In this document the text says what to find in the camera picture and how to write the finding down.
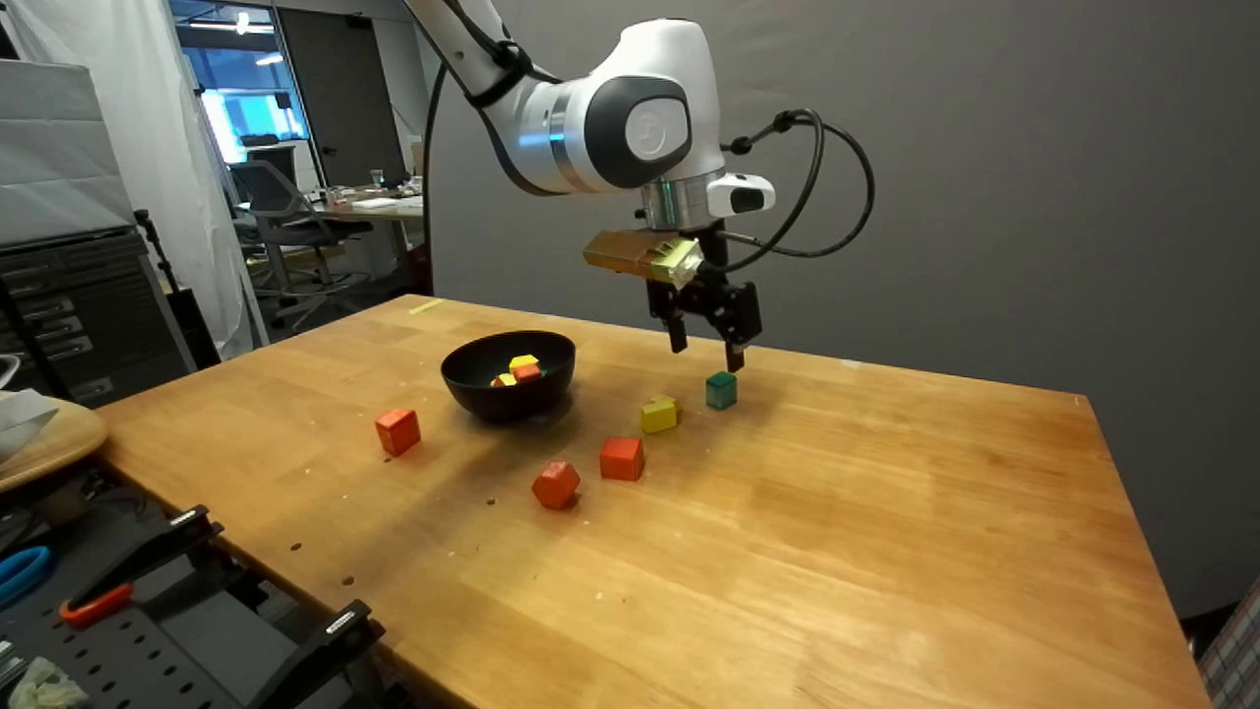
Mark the white crumpled plastic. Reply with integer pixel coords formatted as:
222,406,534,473
0,382,67,456

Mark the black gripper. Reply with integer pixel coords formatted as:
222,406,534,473
643,226,768,379

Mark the white fabric curtain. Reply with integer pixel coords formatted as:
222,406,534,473
4,0,272,361

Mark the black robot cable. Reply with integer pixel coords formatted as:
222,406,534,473
723,105,878,274

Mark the tan background desk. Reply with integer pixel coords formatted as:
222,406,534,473
310,180,433,299

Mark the small white plastic part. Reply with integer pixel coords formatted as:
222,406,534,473
4,654,84,709

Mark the grey striped fabric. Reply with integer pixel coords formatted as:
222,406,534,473
1185,575,1260,709

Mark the grey storage box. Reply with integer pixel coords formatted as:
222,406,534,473
0,55,143,251

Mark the red wooden cube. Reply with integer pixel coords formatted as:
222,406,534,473
373,406,425,462

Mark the dark office chair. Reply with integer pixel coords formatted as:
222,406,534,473
229,155,399,339

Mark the black stand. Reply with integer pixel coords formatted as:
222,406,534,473
131,205,226,376

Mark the orange wooden cube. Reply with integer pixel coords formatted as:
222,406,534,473
596,433,651,483
528,456,583,517

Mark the round wooden board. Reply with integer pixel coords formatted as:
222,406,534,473
0,395,114,500

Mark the black equipment case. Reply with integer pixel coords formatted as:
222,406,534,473
0,226,201,411

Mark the black perforated side table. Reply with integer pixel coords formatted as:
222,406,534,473
0,465,399,709

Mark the blue handled tool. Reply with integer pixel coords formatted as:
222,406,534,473
0,544,54,611

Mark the grey fabric backdrop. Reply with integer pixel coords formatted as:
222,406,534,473
431,0,1260,624

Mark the bright blue monitor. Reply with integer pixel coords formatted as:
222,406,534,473
193,37,319,169

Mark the tan wrist camera bar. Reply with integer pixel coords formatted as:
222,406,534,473
578,228,704,290

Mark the black round bowl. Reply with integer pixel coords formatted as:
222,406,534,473
436,328,583,424

